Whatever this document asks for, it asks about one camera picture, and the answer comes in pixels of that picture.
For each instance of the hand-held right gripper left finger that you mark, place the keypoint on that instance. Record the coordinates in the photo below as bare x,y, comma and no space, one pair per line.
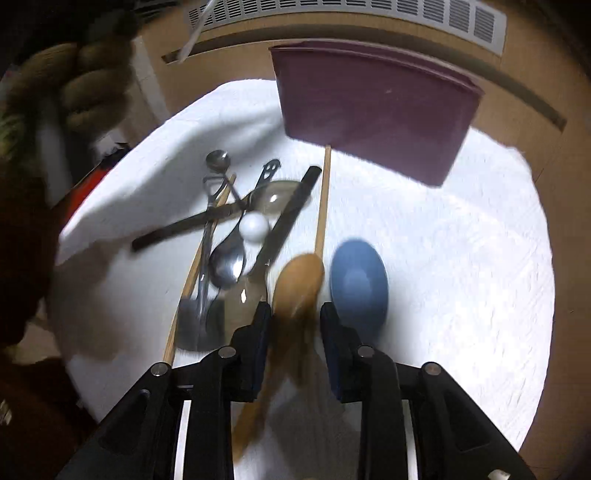
259,332

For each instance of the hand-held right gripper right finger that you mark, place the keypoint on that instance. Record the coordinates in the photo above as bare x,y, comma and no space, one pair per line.
330,346

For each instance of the metal peeler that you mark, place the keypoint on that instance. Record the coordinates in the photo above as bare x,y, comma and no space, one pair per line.
198,327

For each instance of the wooden spoon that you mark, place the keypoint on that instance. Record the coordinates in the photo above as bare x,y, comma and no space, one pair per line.
298,281

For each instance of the blue ceramic spoon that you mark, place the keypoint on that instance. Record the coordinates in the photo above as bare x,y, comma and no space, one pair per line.
360,286

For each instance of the wooden chopstick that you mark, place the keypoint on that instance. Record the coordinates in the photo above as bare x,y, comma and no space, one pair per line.
174,337
322,207

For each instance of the large metal spoon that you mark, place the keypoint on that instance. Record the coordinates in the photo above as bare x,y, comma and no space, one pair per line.
284,226

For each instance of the small metal spoon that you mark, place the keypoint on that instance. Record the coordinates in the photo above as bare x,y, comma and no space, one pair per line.
218,160

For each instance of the purple utensil organizer box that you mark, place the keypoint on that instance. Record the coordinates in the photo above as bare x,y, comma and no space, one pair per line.
369,110

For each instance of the person's left hand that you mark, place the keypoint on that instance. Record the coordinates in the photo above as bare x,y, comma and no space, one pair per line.
83,87

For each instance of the white textured towel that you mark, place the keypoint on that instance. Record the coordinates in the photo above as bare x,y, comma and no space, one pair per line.
438,277

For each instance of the long grey vent grille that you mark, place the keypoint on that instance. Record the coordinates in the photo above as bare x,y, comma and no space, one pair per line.
369,16

